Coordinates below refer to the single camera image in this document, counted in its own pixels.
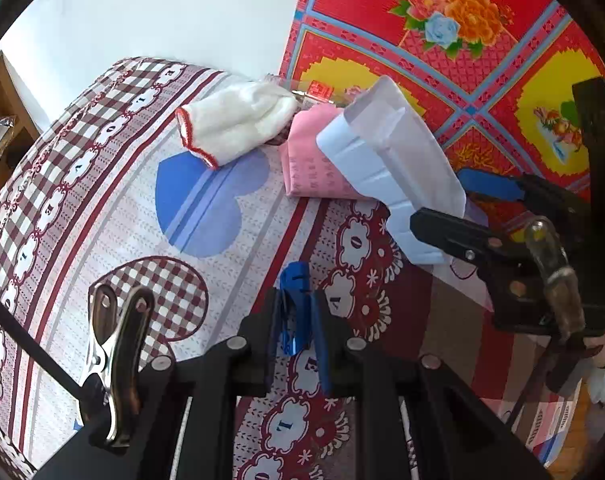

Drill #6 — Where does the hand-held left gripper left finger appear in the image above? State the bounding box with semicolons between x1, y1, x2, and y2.
32;287;283;480

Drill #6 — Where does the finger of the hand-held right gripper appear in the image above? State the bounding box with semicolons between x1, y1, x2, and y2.
457;167;533;206
410;208;526;273

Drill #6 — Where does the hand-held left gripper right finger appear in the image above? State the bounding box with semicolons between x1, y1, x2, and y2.
310;290;553;480

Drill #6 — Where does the blue plastic clip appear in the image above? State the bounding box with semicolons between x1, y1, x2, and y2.
278;261;313;356

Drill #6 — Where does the white plastic tray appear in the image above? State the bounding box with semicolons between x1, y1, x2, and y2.
317;75;467;266

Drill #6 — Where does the clear plastic bottle red label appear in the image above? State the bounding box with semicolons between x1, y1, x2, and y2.
260;74;363;110

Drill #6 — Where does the metal spring clip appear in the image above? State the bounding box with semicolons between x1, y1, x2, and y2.
77;284;156;448
523;216;586;345

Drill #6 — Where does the red floral printed mat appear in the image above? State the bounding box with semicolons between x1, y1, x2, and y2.
278;0;605;241

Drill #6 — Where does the pink folded cloth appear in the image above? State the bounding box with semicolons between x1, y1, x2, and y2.
280;105;383;201

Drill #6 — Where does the wooden side cabinet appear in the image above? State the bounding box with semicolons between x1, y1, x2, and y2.
0;50;40;181

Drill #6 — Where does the black cable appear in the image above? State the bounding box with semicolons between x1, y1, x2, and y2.
507;340;558;428
0;282;86;401

